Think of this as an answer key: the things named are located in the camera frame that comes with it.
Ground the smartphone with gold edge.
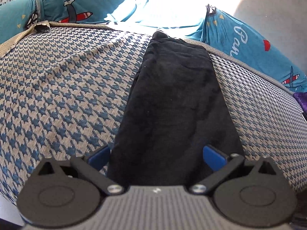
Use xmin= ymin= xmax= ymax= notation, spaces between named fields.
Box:
xmin=302 ymin=112 xmax=307 ymax=121

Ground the houndstooth blue beige mattress cover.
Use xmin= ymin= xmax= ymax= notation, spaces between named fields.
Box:
xmin=1 ymin=26 xmax=306 ymax=203

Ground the blue airplane print pillow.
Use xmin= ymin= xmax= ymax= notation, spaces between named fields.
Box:
xmin=0 ymin=0 xmax=209 ymax=45
xmin=187 ymin=4 xmax=307 ymax=93

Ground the purple floral cloth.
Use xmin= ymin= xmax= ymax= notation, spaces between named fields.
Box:
xmin=293 ymin=92 xmax=307 ymax=115

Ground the black garment with white stripes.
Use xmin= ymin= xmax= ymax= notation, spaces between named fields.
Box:
xmin=107 ymin=31 xmax=243 ymax=187

